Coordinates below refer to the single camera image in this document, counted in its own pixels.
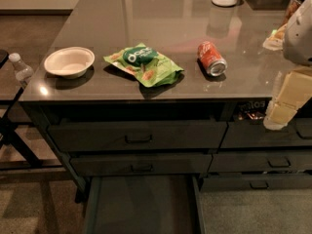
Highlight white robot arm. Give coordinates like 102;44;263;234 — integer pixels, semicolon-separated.
263;0;312;131

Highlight clear plastic water bottle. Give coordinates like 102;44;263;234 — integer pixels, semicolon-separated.
9;53;34;89

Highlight red soda can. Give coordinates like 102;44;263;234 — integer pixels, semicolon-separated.
197;41;227;77

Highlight snack packets in drawer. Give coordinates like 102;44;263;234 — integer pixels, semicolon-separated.
237;100;267;120

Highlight white paper bowl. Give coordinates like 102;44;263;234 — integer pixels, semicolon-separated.
44;47;95;79

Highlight black side table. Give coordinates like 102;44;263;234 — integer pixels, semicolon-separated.
0;50;61;170

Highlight glass jar of nuts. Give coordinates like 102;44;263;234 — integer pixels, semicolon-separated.
282;0;304;24

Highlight dark cabinet counter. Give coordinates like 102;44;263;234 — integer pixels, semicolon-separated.
20;0;311;196

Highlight green snack bag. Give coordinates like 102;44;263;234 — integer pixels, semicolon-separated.
104;43;183;88

